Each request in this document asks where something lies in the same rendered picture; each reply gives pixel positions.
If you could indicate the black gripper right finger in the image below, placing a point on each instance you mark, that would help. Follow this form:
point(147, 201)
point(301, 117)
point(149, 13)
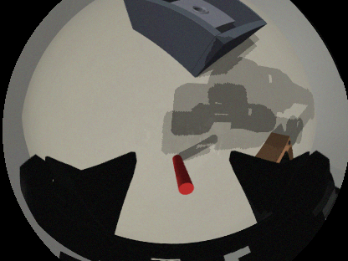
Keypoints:
point(264, 182)

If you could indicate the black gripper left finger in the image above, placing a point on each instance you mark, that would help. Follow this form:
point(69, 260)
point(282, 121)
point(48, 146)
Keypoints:
point(101, 189)

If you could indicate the dark red peg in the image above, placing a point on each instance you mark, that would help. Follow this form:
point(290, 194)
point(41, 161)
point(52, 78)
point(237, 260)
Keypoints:
point(184, 183)

